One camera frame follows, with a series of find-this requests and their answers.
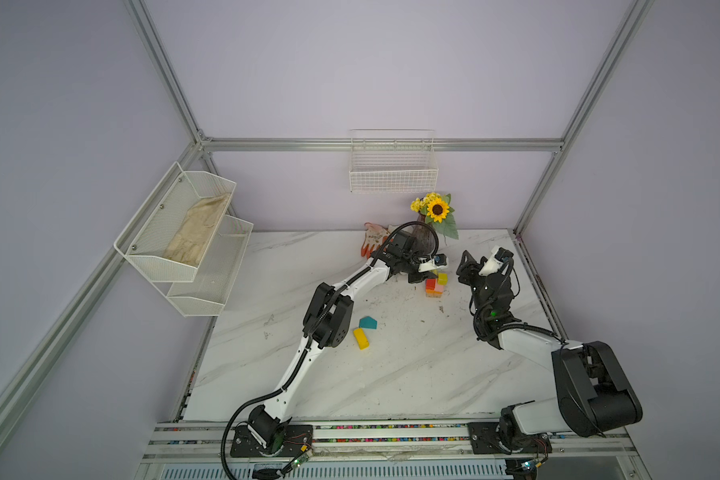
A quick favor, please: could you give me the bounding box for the aluminium cage frame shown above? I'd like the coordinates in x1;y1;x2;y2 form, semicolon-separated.
0;1;653;454

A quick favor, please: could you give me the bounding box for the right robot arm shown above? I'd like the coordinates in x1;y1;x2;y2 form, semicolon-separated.
456;247;643;453

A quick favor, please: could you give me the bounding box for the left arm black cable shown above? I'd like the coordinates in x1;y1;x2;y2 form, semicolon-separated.
218;220;442;480

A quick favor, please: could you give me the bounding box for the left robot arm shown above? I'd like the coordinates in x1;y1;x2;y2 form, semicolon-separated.
222;221;447;456

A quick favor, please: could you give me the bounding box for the beige cloth in shelf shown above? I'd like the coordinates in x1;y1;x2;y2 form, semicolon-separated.
163;194;231;267

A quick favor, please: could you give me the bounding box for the white wire wall basket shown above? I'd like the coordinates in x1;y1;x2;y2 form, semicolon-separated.
349;129;439;194

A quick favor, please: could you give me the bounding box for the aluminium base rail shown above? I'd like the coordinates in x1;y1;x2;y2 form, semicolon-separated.
135;418;651;479

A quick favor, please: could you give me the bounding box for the teal block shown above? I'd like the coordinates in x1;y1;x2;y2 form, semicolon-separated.
359;316;378;330

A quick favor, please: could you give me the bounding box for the dark ribbed glass vase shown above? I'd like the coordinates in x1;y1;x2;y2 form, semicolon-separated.
412;214;439;254

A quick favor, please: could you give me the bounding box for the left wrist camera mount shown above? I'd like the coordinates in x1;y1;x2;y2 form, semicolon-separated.
418;253;448;273

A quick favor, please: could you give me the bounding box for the yellow sunflower bouquet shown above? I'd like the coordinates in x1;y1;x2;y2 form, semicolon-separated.
410;192;459;239

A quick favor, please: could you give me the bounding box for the yellow long block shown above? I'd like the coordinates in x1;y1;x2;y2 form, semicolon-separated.
353;328;370;350

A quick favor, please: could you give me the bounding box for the orange white work glove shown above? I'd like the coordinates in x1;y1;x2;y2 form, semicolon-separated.
360;222;390;259

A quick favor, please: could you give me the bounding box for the white two-tier mesh shelf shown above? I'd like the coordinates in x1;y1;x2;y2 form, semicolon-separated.
113;163;253;317

